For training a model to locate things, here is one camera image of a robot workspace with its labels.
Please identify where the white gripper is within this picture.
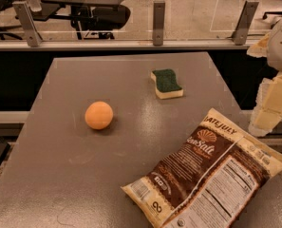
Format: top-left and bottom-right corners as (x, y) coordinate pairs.
(247, 18), (282, 137)

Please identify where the orange fruit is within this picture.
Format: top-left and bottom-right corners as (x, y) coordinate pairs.
(85, 102), (113, 130)

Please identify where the brown chip bag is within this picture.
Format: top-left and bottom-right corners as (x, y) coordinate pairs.
(122, 108), (282, 228)

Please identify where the green yellow sponge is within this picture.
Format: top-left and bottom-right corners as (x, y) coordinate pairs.
(151, 69), (183, 100)

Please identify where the black desk background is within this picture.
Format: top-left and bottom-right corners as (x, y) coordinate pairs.
(31, 0), (124, 21)

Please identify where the right metal bracket post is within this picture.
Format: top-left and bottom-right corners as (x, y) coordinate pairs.
(232, 1), (258, 46)

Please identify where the metal bracket post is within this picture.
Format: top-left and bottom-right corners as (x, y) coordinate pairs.
(232, 1), (258, 46)
(152, 1), (165, 46)
(13, 1), (42, 47)

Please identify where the metal rail ledge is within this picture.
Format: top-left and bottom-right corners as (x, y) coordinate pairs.
(0, 39), (257, 51)

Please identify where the middle metal bracket post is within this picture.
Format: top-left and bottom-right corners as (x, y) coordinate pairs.
(152, 1), (165, 46)

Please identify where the left metal bracket post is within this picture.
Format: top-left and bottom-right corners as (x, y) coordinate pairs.
(13, 1), (42, 47)

